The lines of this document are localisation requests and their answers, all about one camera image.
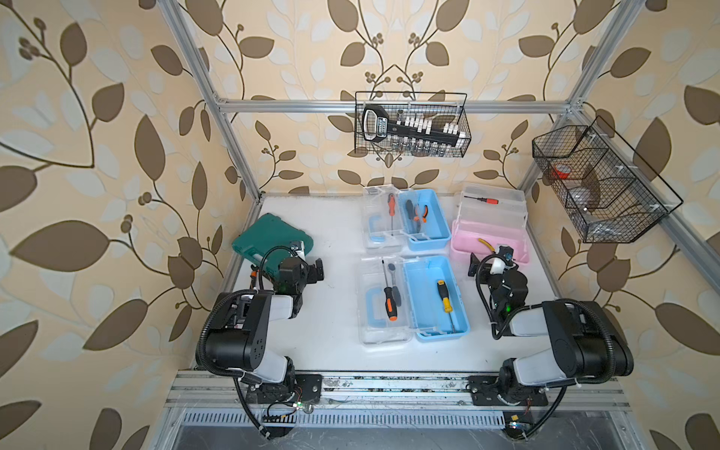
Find blue toolbox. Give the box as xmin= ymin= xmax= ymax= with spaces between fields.
xmin=363 ymin=185 xmax=451 ymax=252
xmin=358 ymin=255 xmax=471 ymax=348

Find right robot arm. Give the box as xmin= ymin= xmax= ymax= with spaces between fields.
xmin=468 ymin=246 xmax=635 ymax=441

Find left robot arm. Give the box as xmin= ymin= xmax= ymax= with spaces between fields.
xmin=196 ymin=241 xmax=324 ymax=440

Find green tool case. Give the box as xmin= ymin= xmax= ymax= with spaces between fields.
xmin=232 ymin=214 xmax=314 ymax=267

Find pink toolbox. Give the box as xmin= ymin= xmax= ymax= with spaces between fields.
xmin=450 ymin=184 xmax=531 ymax=264

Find red small screwdriver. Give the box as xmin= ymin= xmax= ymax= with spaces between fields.
xmin=463 ymin=196 xmax=499 ymax=206

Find orange black screwdriver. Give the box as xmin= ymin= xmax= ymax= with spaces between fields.
xmin=382 ymin=261 xmax=398 ymax=322

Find orange screwdriver far box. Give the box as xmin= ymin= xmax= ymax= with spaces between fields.
xmin=387 ymin=193 xmax=396 ymax=231

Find red tape roll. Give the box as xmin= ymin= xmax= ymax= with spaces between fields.
xmin=551 ymin=163 xmax=573 ymax=180

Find black socket set holder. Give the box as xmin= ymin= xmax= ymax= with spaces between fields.
xmin=358 ymin=104 xmax=466 ymax=146

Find yellow handled pliers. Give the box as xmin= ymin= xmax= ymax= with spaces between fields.
xmin=477 ymin=238 xmax=496 ymax=253

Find yellow handled screwdriver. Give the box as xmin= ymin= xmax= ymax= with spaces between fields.
xmin=437 ymin=279 xmax=456 ymax=333

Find grey handled tool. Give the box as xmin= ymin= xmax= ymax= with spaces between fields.
xmin=387 ymin=262 xmax=402 ymax=307

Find right wire basket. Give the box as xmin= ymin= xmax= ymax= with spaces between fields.
xmin=532 ymin=116 xmax=684 ymax=244

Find wire basket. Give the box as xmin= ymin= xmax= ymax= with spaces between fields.
xmin=354 ymin=90 xmax=472 ymax=159
xmin=532 ymin=116 xmax=684 ymax=244

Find back wire basket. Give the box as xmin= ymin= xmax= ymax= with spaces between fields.
xmin=354 ymin=90 xmax=472 ymax=159

